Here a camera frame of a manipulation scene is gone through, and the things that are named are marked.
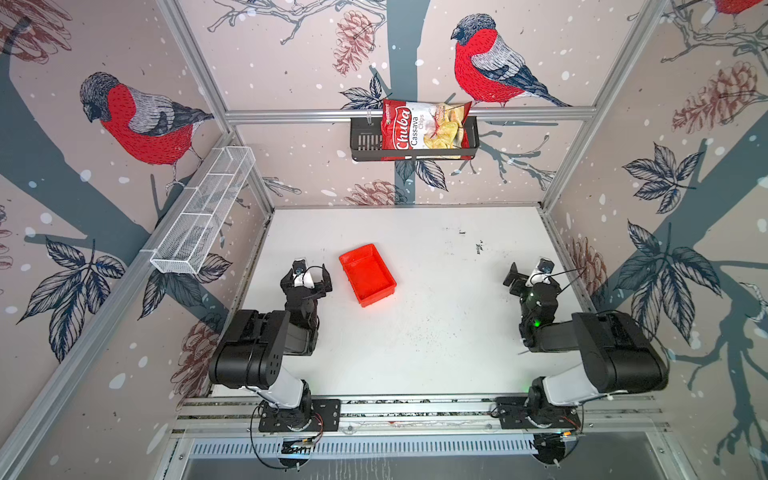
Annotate black wall basket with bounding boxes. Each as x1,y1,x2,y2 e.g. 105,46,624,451
350,116,479,162

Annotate red cassava chips bag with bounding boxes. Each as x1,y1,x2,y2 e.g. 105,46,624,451
381,100,472,149

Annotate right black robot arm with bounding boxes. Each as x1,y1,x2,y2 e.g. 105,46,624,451
491,257,669,429

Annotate white wire mesh shelf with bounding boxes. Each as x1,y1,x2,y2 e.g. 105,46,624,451
150,146,255,275

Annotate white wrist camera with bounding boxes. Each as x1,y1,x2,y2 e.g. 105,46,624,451
526,257,555,287
291,259,315,289

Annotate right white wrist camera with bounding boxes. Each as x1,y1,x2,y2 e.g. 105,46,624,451
526,257,555,287

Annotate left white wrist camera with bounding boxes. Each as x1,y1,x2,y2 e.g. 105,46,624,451
291,259,315,289

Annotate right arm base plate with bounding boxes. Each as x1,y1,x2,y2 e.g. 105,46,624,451
490,396,582,430

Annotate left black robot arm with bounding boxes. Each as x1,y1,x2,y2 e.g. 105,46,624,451
208,259,333,432

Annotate red plastic bin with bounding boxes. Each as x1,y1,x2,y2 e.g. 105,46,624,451
339,244,397,308

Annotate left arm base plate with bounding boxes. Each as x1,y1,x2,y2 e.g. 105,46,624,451
256,399,341,434

